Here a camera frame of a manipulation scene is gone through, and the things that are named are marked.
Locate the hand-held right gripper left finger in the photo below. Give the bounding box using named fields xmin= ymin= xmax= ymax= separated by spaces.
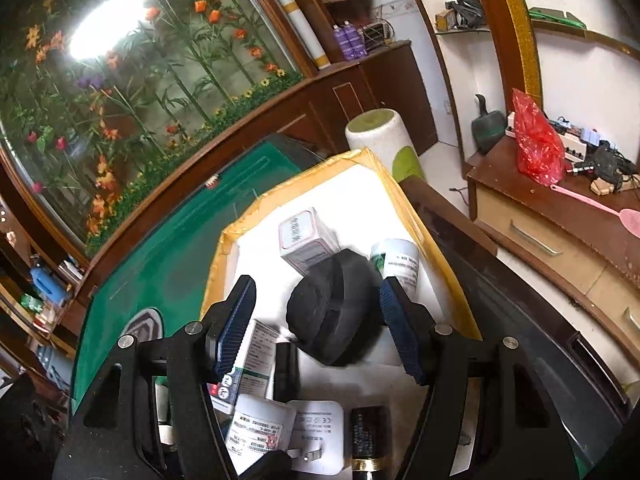
xmin=52 ymin=275 xmax=258 ymax=480

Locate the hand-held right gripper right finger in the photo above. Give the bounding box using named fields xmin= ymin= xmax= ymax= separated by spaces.
xmin=378 ymin=276 xmax=577 ymax=480

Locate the white medicine box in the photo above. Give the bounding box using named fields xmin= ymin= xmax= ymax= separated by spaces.
xmin=209 ymin=318 xmax=282 ymax=415

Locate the white bottle green label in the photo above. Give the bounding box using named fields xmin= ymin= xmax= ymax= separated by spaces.
xmin=369 ymin=238 xmax=422 ymax=293

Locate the black round rubber pad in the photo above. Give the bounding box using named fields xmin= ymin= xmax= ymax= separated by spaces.
xmin=285 ymin=248 xmax=385 ymax=367

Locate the white pill bottle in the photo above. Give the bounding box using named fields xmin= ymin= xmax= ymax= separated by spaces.
xmin=221 ymin=393 xmax=297 ymax=473

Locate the black cylindrical battery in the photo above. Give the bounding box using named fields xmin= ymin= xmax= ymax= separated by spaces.
xmin=349 ymin=406 xmax=392 ymax=480

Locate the white box red-bordered label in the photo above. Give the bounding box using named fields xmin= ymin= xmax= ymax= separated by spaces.
xmin=277 ymin=206 xmax=342 ymax=279

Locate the white power adapter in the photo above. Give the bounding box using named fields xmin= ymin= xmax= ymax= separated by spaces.
xmin=286 ymin=399 xmax=347 ymax=478

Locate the white foam box yellow tape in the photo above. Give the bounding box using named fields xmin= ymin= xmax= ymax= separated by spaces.
xmin=200 ymin=146 xmax=484 ymax=480

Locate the black marker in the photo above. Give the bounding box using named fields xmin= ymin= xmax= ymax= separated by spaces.
xmin=274 ymin=340 xmax=302 ymax=405

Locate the mahjong table control panel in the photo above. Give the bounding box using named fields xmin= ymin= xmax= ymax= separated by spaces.
xmin=119 ymin=308 xmax=166 ymax=348

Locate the blue object on shelf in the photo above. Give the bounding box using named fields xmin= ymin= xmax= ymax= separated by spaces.
xmin=29 ymin=265 xmax=68 ymax=307

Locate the wooden drawer cabinet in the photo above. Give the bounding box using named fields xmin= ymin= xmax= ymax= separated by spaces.
xmin=465 ymin=135 xmax=640 ymax=376

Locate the white green cylindrical stool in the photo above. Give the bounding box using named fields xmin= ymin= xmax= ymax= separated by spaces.
xmin=344 ymin=108 xmax=427 ymax=182

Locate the pink fly swatter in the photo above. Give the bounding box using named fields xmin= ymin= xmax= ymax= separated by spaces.
xmin=550 ymin=183 xmax=640 ymax=237

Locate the red plastic bag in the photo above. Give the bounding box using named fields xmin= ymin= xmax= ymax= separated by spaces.
xmin=511 ymin=88 xmax=567 ymax=185

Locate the dark wooden cabinet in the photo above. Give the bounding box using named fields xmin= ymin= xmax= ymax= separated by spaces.
xmin=300 ymin=40 xmax=440 ymax=157

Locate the white power strip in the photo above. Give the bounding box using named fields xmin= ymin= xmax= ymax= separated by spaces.
xmin=506 ymin=112 xmax=608 ymax=162

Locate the flower mural glass panel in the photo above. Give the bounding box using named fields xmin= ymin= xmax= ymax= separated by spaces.
xmin=0 ymin=0 xmax=306 ymax=261

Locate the black glue gun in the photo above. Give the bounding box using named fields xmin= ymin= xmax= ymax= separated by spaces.
xmin=565 ymin=141 xmax=638 ymax=181

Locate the rolled white poster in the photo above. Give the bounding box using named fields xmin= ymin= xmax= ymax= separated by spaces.
xmin=257 ymin=0 xmax=332 ymax=72

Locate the gold glitter pillar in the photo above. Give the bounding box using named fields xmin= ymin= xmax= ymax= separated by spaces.
xmin=462 ymin=0 xmax=544 ymax=111

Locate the black bag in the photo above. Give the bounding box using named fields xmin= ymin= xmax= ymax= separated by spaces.
xmin=447 ymin=0 xmax=487 ymax=28

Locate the green flat item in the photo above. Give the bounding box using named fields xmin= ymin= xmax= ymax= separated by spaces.
xmin=528 ymin=6 xmax=587 ymax=29

